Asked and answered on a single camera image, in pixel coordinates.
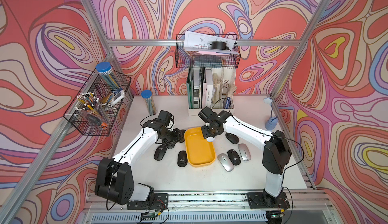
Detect yellow storage tray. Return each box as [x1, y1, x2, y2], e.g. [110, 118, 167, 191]
[185, 127, 216, 167]

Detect black mouse with flower sticker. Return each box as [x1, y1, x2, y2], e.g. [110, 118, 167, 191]
[227, 149, 241, 166]

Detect silver mouse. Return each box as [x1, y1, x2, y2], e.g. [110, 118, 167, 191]
[217, 153, 234, 172]
[237, 144, 251, 161]

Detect white mouse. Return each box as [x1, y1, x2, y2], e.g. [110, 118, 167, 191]
[206, 137, 215, 142]

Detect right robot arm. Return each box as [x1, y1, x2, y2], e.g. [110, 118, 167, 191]
[198, 107, 292, 199]

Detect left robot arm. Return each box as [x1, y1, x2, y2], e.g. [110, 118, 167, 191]
[95, 110, 186, 205]

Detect white file organizer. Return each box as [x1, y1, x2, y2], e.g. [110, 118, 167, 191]
[188, 66, 236, 116]

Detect blue lid tube on table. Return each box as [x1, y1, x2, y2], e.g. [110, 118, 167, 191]
[141, 90, 157, 116]

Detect green folder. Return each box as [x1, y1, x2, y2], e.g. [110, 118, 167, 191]
[186, 67, 194, 109]

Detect small blue desk lamp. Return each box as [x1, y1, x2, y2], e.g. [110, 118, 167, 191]
[263, 97, 278, 131]

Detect black tape roll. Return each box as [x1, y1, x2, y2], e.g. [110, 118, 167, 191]
[211, 41, 229, 51]

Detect clear pen holder cup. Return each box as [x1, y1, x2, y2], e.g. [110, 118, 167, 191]
[75, 92, 109, 128]

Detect white papers in basket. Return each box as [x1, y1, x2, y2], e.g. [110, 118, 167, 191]
[183, 31, 239, 55]

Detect blue lid tube in basket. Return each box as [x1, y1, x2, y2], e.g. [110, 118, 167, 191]
[96, 61, 122, 95]

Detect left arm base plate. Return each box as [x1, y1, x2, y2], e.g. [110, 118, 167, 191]
[127, 193, 169, 211]

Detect black wire basket back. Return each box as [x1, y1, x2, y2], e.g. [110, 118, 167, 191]
[175, 33, 241, 68]

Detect black wire basket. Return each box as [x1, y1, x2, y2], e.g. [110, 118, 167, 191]
[175, 33, 241, 68]
[63, 71, 133, 136]

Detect black wire basket left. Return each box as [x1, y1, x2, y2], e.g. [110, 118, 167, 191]
[63, 71, 133, 136]

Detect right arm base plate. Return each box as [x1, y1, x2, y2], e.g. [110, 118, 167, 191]
[246, 192, 290, 210]

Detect aluminium front rail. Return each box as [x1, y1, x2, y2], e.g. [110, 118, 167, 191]
[76, 189, 342, 224]

